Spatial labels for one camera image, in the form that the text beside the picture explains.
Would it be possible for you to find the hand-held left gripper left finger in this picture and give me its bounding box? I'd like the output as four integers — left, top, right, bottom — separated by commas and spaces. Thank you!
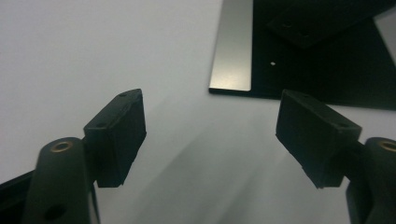
83, 88, 148, 189

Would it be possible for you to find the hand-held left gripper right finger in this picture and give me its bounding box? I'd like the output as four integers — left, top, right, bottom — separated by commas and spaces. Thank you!
275, 89, 362, 189

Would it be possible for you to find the white table sheet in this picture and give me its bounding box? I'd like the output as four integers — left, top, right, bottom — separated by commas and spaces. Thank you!
0, 0, 396, 224

